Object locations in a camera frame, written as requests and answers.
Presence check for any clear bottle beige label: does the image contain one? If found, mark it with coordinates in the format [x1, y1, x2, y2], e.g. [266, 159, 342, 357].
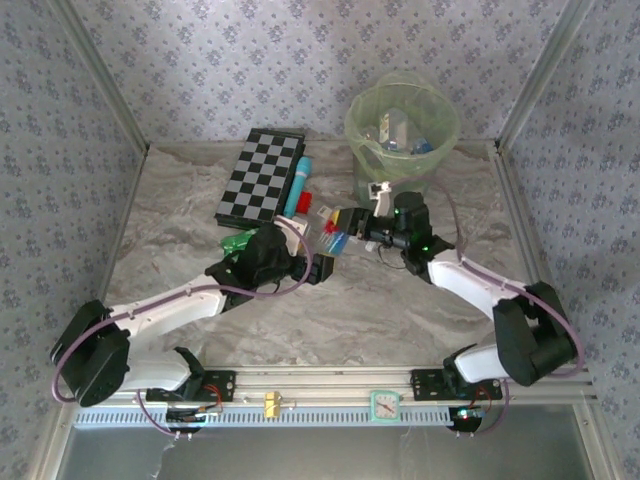
[313, 203, 351, 226]

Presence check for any clear bottle red blue label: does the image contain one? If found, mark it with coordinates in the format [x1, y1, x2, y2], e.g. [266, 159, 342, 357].
[312, 219, 359, 259]

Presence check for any green plastic soda bottle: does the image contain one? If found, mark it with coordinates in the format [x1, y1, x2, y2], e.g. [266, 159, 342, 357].
[219, 230, 261, 259]

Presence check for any bottle red yellow label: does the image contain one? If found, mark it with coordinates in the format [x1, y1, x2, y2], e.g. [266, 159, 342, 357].
[378, 110, 401, 144]

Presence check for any green bin with bag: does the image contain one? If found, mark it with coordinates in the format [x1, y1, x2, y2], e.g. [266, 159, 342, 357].
[343, 69, 462, 209]

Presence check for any teal cylindrical tube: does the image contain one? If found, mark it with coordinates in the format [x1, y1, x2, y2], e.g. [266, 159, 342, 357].
[281, 155, 315, 227]

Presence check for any black grey folding chessboard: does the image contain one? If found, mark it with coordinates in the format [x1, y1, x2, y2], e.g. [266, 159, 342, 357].
[213, 127, 307, 237]

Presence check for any small circuit board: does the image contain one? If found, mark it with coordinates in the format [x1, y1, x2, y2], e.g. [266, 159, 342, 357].
[164, 405, 210, 434]
[447, 405, 487, 435]

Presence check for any small teal clock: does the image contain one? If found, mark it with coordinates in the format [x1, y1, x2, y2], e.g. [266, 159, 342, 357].
[369, 389, 403, 426]

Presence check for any aluminium side rail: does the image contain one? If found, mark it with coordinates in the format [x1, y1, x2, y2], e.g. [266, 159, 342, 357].
[74, 142, 151, 369]
[492, 139, 599, 406]

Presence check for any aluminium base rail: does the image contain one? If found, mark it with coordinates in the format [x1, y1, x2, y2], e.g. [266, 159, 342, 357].
[199, 367, 416, 406]

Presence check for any slotted grey cable duct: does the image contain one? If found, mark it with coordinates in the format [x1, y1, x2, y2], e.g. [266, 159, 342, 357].
[74, 403, 454, 429]

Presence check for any aluminium frame post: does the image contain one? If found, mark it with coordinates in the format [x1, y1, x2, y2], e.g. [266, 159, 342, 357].
[497, 0, 599, 147]
[47, 0, 150, 151]

